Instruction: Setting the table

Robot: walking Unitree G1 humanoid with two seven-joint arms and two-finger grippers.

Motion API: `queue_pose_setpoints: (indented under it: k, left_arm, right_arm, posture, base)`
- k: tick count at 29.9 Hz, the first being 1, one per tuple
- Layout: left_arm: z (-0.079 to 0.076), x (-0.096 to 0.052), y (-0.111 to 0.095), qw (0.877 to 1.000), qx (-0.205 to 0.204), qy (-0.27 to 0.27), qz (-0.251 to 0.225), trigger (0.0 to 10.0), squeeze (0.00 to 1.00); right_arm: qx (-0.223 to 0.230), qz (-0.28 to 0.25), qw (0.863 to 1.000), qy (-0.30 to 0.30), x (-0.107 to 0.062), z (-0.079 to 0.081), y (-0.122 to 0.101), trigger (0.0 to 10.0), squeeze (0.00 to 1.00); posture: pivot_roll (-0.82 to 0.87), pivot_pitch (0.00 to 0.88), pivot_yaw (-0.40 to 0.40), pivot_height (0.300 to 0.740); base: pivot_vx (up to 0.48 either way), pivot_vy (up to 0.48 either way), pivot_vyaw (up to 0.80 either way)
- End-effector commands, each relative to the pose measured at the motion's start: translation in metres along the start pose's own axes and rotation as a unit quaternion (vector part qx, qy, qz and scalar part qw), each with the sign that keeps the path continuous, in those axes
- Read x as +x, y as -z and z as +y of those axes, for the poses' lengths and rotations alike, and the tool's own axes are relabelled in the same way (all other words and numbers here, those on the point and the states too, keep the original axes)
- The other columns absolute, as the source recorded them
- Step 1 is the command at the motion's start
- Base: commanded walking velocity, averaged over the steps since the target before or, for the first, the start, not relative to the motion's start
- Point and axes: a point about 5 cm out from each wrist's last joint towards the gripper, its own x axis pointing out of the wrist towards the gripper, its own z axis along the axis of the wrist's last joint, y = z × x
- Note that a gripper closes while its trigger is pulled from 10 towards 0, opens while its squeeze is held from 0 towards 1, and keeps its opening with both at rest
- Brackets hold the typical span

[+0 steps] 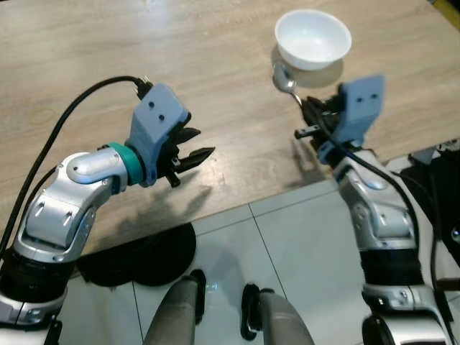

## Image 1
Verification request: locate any metal spoon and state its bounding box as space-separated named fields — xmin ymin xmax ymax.
xmin=272 ymin=63 xmax=305 ymax=106

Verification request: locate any white ceramic bowl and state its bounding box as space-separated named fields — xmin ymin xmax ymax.
xmin=275 ymin=9 xmax=353 ymax=71

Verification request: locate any black round table base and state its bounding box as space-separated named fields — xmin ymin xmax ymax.
xmin=75 ymin=223 xmax=197 ymax=288

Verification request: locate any black chair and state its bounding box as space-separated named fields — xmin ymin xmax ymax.
xmin=399 ymin=147 xmax=460 ymax=282

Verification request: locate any grey left robot leg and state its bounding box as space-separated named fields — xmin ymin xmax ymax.
xmin=142 ymin=270 xmax=207 ymax=345

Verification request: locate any grey robot leg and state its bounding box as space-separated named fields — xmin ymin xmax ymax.
xmin=241 ymin=284 xmax=315 ymax=345
xmin=142 ymin=270 xmax=207 ymax=345

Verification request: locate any yellow and black object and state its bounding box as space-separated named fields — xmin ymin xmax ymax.
xmin=431 ymin=0 xmax=460 ymax=29

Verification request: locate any grey right robot leg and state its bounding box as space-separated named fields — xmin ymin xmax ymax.
xmin=241 ymin=284 xmax=315 ymax=345

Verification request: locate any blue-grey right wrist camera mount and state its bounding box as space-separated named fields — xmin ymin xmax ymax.
xmin=316 ymin=74 xmax=386 ymax=163

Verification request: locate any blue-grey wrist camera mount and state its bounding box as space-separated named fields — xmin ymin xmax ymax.
xmin=316 ymin=74 xmax=386 ymax=163
xmin=128 ymin=83 xmax=192 ymax=188

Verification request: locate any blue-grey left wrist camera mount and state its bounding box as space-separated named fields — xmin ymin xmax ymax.
xmin=128 ymin=83 xmax=192 ymax=188

